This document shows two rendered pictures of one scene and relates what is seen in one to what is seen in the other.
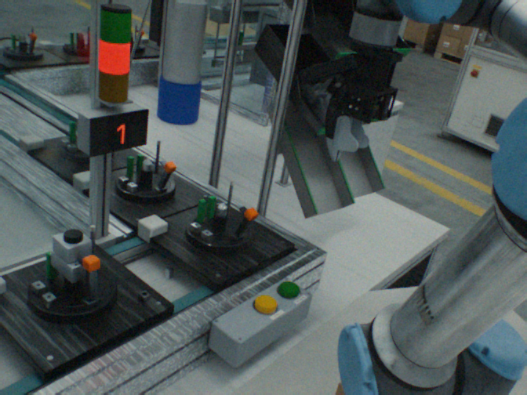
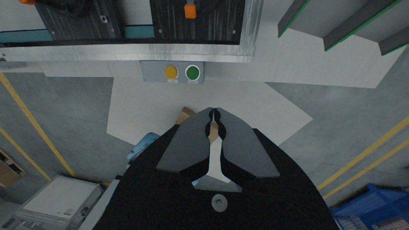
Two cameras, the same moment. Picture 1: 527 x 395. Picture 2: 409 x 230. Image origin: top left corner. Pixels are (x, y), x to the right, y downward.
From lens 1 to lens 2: 96 cm
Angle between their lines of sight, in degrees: 85
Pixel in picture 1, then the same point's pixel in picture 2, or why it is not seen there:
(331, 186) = (347, 13)
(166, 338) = (112, 55)
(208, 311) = (143, 50)
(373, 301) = (255, 88)
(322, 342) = (207, 87)
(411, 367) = not seen: hidden behind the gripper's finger
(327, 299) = (238, 70)
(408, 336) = not seen: hidden behind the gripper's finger
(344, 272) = (273, 61)
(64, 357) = (60, 37)
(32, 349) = (44, 20)
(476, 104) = not seen: outside the picture
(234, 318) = (150, 67)
